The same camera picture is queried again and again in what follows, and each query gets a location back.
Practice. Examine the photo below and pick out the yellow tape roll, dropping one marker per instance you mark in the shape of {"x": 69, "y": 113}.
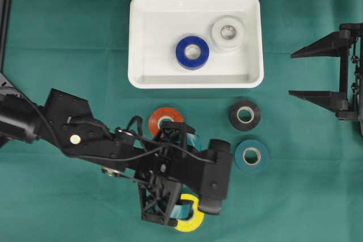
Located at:
{"x": 189, "y": 218}

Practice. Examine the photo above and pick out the white tape roll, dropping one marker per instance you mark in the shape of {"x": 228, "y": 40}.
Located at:
{"x": 227, "y": 33}

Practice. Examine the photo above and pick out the dark teal tape roll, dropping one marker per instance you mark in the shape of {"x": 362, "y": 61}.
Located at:
{"x": 259, "y": 149}

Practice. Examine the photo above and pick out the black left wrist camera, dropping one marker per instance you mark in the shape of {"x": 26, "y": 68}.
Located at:
{"x": 209, "y": 176}

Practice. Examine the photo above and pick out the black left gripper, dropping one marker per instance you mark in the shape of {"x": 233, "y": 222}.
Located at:
{"x": 157, "y": 173}

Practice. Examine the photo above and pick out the white plastic tray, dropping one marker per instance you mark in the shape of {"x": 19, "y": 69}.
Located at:
{"x": 156, "y": 27}

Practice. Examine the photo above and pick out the black tape roll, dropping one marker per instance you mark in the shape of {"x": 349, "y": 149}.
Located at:
{"x": 244, "y": 105}

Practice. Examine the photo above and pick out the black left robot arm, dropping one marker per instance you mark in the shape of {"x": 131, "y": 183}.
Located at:
{"x": 66, "y": 121}

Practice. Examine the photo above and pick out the red tape roll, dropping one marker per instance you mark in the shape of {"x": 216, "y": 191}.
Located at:
{"x": 162, "y": 114}

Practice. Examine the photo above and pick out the black aluminium frame rail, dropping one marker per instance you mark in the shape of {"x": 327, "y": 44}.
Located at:
{"x": 5, "y": 10}

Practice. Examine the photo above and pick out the blue tape roll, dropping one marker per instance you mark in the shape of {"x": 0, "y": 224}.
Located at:
{"x": 192, "y": 52}

